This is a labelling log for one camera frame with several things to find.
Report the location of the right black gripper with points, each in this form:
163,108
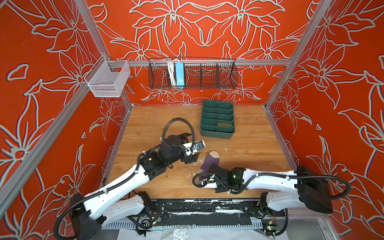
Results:
219,190

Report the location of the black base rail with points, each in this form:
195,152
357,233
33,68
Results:
236,212

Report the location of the light blue box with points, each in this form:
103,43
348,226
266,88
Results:
180,75

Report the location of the purple striped sock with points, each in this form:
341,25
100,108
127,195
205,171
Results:
212,158

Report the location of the clear acrylic box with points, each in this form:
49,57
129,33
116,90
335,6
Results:
105,80

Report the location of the black wire basket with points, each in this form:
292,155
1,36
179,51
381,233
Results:
200,73

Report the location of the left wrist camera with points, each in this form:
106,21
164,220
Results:
197,146

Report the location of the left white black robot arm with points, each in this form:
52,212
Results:
88,212

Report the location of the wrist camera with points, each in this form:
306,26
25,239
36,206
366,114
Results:
209,183
197,146

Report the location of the green compartment tray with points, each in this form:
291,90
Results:
214,112

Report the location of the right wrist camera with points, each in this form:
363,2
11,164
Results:
209,183

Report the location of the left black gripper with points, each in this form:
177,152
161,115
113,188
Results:
183,138

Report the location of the green striped sock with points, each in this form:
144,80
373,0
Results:
224,125

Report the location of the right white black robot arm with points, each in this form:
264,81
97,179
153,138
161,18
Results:
281,190

